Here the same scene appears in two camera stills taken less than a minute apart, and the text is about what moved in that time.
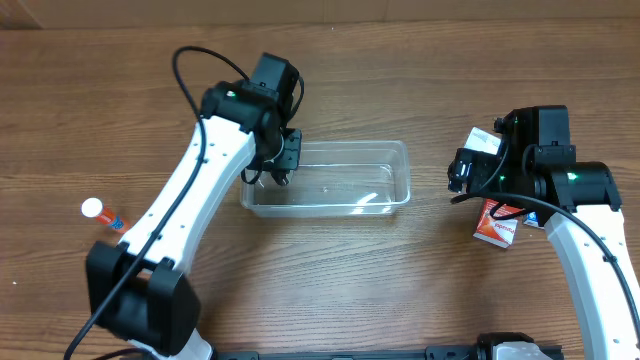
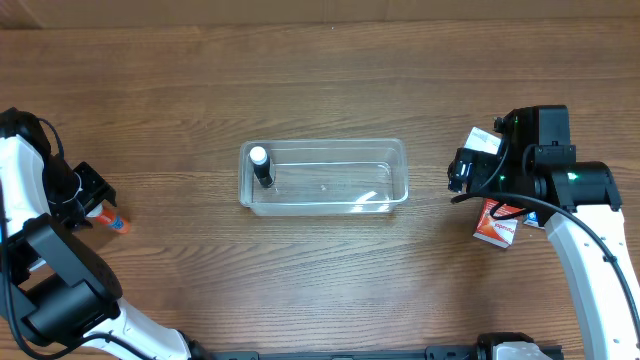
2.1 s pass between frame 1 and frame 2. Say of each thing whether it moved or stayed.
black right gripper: stayed
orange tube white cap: stayed
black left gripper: moved
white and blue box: stayed
